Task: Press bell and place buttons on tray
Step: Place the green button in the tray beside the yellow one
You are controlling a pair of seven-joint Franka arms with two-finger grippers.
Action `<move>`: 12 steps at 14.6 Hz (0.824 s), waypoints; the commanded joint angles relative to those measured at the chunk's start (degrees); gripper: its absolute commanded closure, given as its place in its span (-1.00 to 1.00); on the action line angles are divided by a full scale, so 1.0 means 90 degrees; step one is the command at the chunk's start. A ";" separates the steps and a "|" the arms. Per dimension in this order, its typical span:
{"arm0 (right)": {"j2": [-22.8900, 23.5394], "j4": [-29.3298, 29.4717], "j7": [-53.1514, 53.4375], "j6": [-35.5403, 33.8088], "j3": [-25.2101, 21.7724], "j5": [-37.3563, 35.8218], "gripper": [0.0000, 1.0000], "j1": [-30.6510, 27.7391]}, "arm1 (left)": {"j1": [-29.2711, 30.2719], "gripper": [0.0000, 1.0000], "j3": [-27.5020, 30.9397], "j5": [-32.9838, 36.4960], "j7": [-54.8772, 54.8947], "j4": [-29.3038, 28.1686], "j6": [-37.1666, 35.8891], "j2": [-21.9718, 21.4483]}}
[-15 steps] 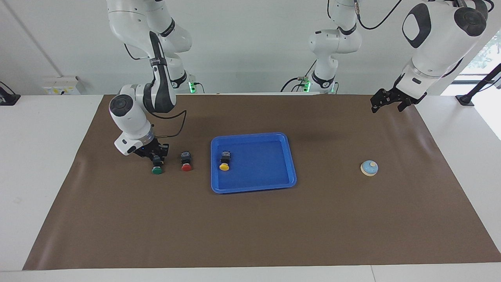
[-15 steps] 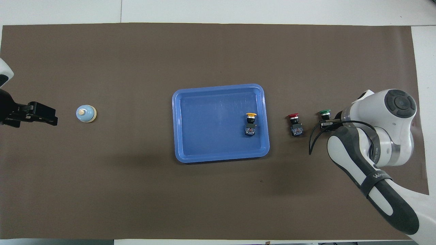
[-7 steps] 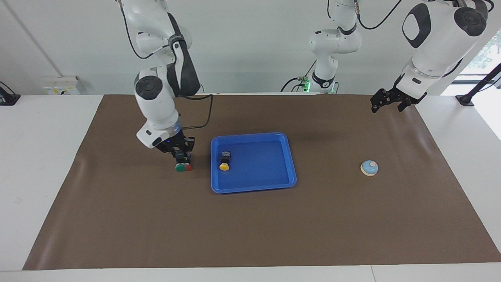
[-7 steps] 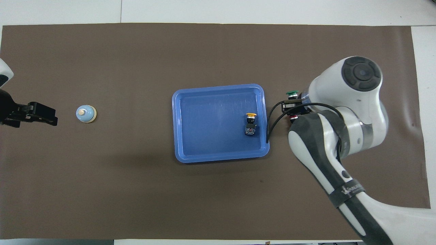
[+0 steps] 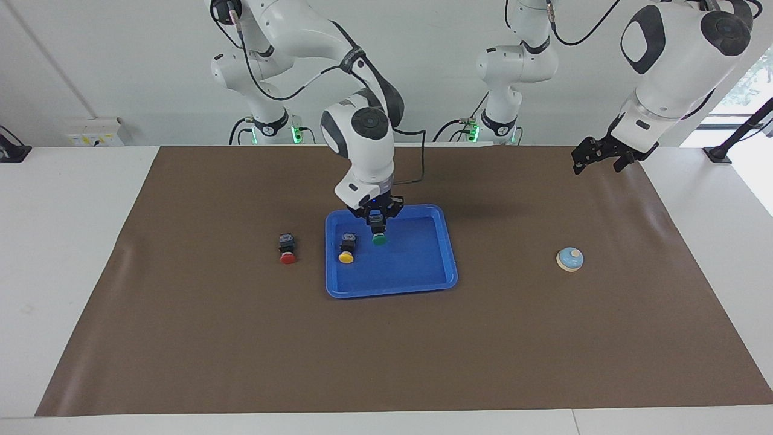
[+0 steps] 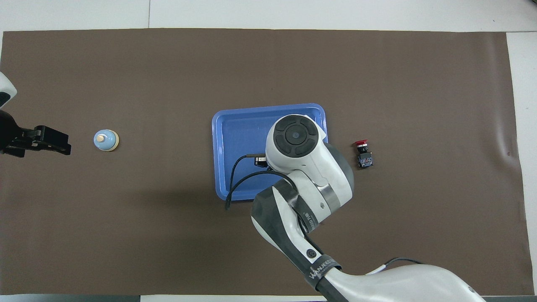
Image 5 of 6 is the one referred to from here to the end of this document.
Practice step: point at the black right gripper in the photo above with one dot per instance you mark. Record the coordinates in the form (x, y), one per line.
(377, 205)

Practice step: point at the black angled stand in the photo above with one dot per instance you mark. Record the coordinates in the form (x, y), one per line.
(740, 133)

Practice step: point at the light blue call bell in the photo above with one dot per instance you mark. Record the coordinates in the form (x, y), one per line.
(569, 260)

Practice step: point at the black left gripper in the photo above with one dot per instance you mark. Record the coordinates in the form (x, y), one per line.
(616, 142)

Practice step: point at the green push button switch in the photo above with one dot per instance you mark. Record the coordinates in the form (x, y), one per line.
(379, 237)

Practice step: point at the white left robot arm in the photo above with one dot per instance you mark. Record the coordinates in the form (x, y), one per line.
(670, 66)

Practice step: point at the blue plastic tray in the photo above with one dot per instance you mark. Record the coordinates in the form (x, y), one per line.
(410, 266)

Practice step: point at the black table clamp mount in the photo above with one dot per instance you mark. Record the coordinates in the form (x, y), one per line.
(12, 151)

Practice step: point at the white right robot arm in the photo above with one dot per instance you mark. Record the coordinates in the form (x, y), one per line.
(362, 139)

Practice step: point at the yellow push button switch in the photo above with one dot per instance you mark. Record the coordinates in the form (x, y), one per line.
(346, 254)

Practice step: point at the red push button switch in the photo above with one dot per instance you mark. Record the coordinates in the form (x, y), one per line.
(287, 249)

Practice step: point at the white wall socket box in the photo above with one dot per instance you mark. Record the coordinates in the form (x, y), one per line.
(93, 133)

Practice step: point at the brown table mat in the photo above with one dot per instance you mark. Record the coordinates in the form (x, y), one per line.
(386, 350)

